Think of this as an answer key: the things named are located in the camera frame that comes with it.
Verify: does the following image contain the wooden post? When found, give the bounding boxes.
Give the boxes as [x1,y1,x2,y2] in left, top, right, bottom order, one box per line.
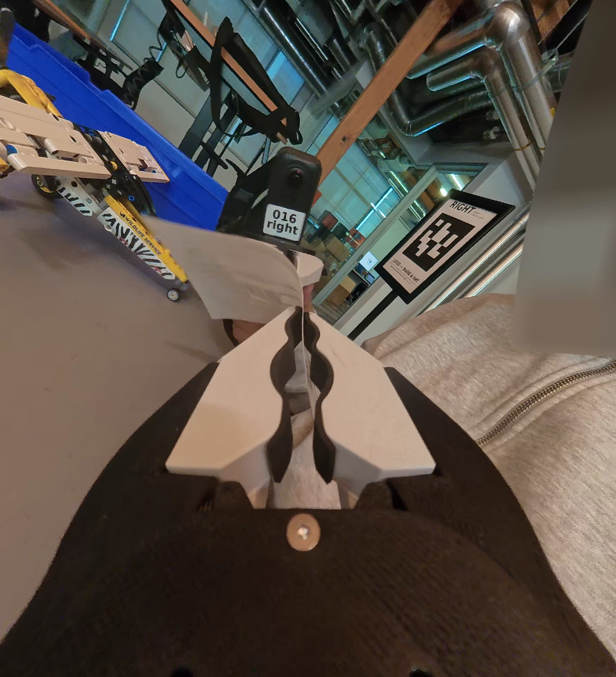
[315,0,466,184]

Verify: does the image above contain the zebra sticker sheet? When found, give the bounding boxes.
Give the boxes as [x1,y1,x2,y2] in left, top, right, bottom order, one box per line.
[145,216,311,404]

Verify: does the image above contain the white floor sign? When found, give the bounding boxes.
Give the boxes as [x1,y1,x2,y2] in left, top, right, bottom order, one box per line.
[346,187,517,340]

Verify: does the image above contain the lego plane model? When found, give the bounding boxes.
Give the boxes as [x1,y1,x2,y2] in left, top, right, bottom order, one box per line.
[0,8,191,303]

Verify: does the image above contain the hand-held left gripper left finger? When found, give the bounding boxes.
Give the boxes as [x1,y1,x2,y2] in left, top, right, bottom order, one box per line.
[165,308,302,493]

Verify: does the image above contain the silver ventilation duct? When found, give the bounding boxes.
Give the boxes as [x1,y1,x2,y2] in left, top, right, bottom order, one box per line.
[393,0,560,178]

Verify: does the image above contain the wooden standing desk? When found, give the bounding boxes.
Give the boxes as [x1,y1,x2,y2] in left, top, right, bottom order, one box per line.
[161,0,302,159]

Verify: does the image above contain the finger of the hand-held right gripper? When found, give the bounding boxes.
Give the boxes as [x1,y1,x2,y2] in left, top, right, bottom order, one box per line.
[287,252,325,287]

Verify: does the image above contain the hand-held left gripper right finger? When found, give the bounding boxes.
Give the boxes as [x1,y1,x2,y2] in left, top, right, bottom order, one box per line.
[302,311,438,496]

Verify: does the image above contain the person's right hand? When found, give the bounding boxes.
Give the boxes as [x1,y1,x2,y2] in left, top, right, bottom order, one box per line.
[222,317,267,348]

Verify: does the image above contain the blue plastic bin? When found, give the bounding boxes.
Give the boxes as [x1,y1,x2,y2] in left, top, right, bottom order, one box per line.
[5,21,230,232]

